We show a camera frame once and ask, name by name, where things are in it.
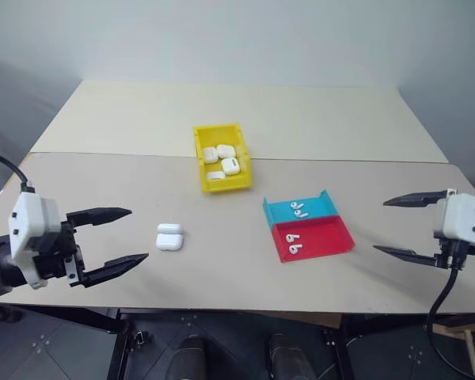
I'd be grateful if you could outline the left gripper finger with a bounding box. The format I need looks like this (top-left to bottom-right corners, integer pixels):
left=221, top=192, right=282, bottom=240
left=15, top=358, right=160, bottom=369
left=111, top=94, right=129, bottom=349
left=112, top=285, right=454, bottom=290
left=66, top=207, right=133, bottom=230
left=82, top=253, right=150, bottom=288

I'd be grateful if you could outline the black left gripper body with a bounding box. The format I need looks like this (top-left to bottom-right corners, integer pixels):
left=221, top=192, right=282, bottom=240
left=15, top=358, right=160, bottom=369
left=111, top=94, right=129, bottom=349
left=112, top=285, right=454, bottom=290
left=32, top=220, right=89, bottom=288

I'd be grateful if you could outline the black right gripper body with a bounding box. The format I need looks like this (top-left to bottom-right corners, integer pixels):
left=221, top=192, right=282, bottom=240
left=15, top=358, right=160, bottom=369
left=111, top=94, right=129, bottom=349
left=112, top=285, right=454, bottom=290
left=434, top=234, right=475, bottom=271

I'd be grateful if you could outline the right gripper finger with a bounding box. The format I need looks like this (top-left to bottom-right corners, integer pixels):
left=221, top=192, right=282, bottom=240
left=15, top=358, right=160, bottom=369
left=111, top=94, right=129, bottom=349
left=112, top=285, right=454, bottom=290
left=372, top=245, right=441, bottom=268
left=382, top=189, right=451, bottom=209

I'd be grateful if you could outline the yellow plastic bin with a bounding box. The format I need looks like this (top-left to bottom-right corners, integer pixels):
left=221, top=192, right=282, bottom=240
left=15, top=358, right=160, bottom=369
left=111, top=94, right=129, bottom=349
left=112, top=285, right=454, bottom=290
left=192, top=123, right=256, bottom=195

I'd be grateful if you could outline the red plastic tray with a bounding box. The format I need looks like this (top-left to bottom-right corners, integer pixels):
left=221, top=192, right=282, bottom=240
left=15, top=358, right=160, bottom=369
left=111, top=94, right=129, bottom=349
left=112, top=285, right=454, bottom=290
left=269, top=215, right=357, bottom=264

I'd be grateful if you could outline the blue plastic tray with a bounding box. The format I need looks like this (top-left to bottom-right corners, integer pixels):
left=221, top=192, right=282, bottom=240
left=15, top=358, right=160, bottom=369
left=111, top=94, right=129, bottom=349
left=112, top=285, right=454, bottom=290
left=262, top=189, right=340, bottom=231

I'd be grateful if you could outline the dark rounded shape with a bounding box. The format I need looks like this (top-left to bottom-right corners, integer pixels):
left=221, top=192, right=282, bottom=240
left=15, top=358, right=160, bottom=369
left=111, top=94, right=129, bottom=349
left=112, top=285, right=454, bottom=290
left=265, top=333, right=304, bottom=380
left=177, top=333, right=207, bottom=380

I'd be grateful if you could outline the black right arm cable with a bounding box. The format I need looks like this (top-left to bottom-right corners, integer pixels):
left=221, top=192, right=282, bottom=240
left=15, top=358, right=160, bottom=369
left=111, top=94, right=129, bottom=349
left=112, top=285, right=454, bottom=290
left=425, top=240, right=475, bottom=380

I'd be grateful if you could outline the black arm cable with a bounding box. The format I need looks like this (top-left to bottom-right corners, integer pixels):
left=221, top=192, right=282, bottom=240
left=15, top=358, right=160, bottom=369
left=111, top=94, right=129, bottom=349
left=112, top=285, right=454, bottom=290
left=425, top=240, right=475, bottom=380
left=0, top=148, right=37, bottom=196

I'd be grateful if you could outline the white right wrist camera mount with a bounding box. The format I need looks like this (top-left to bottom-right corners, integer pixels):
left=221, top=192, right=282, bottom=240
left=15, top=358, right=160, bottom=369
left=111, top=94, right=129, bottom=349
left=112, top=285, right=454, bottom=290
left=432, top=192, right=475, bottom=263

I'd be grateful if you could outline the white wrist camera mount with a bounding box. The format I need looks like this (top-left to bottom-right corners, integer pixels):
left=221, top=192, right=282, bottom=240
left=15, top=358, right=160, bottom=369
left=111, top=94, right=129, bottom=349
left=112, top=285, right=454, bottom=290
left=7, top=191, right=61, bottom=291
left=432, top=192, right=475, bottom=263

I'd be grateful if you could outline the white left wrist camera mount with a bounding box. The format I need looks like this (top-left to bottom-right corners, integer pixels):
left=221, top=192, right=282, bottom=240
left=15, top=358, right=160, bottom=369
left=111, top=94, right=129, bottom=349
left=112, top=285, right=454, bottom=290
left=7, top=191, right=61, bottom=291

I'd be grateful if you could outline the black table frame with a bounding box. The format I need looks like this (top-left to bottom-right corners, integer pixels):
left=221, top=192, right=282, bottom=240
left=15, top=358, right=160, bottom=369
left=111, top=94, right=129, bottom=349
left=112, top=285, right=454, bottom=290
left=11, top=303, right=353, bottom=380

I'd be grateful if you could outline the wooden frame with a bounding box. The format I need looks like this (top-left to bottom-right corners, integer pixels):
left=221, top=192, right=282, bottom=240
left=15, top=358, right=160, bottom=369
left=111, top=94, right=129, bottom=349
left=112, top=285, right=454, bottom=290
left=433, top=315, right=475, bottom=378

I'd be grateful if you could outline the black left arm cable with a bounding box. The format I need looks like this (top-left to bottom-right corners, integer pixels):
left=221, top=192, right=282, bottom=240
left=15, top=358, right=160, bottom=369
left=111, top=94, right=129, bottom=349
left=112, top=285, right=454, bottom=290
left=0, top=148, right=37, bottom=196

